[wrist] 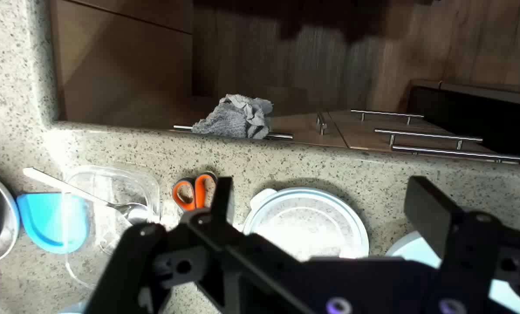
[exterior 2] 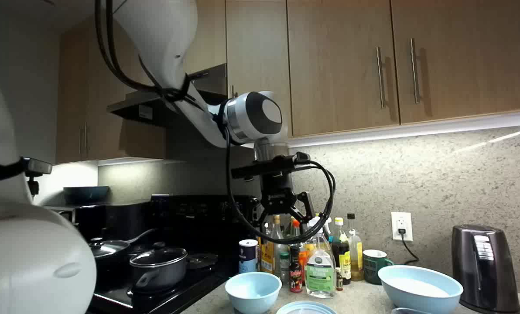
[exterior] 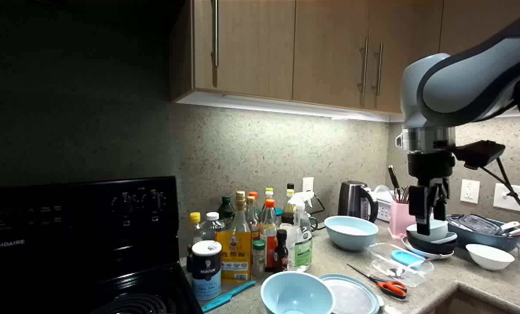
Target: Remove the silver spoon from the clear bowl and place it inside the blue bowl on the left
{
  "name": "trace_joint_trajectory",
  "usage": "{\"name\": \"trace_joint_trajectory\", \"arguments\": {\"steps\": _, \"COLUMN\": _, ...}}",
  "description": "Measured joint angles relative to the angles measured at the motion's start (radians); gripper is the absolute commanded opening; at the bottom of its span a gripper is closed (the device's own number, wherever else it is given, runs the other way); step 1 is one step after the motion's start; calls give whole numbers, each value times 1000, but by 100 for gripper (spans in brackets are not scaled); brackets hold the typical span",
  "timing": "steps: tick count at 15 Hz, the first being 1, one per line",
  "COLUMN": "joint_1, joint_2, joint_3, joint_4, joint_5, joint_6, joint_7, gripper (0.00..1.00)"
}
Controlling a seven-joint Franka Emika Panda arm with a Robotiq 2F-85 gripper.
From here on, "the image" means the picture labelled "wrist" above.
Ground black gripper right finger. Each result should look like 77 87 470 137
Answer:
405 176 494 274

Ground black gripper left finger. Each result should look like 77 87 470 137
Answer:
182 176 234 228

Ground orange handled scissors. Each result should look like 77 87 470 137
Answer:
172 172 217 211

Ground blue container lid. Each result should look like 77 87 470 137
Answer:
16 192 91 254

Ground round clear lid plate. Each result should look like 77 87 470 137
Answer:
243 188 370 261

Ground grey crumpled cloth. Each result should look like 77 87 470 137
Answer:
192 94 273 139

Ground clear plastic container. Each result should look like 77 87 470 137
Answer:
65 165 161 289

